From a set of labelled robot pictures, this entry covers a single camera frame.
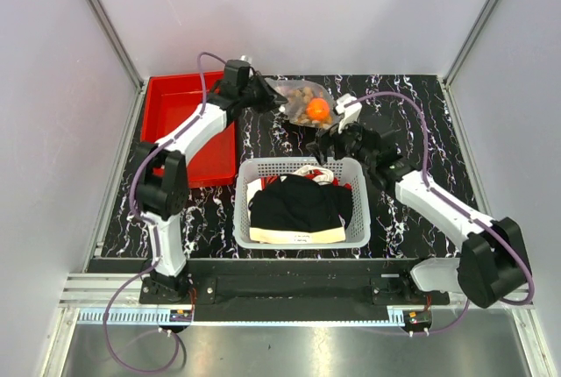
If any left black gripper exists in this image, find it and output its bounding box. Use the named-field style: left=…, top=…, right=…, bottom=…
left=238, top=71, right=287, bottom=116

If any red plastic bin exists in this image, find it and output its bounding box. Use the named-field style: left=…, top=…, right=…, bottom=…
left=140, top=74, right=238, bottom=189

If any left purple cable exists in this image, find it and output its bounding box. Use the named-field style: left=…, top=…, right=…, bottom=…
left=102, top=51, right=231, bottom=372

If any beige cloth with label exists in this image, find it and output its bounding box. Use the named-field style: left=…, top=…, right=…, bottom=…
left=249, top=227, right=345, bottom=245

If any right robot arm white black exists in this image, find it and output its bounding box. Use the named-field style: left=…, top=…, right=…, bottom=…
left=307, top=123, right=535, bottom=309

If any white perforated plastic basket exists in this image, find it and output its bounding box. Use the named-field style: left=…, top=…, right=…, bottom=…
left=233, top=157, right=371, bottom=250

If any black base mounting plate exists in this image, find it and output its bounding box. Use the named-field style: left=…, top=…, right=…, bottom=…
left=139, top=260, right=450, bottom=324

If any clear zip top bag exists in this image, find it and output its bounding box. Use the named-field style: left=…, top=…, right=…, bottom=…
left=266, top=78, right=339, bottom=130

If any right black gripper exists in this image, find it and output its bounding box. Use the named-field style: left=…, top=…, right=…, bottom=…
left=306, top=113, right=376, bottom=167

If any orange fake fruit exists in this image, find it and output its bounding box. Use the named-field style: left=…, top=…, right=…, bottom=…
left=306, top=97, right=330, bottom=122

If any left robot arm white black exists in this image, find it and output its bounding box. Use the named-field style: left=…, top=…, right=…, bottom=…
left=129, top=60, right=288, bottom=303

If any black cloth in basket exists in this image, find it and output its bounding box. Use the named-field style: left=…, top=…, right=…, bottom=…
left=248, top=174, right=353, bottom=232

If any red white cloth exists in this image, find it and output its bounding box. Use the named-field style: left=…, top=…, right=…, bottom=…
left=252, top=165, right=352, bottom=189

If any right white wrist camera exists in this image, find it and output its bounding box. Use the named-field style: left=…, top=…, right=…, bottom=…
left=334, top=94, right=362, bottom=133

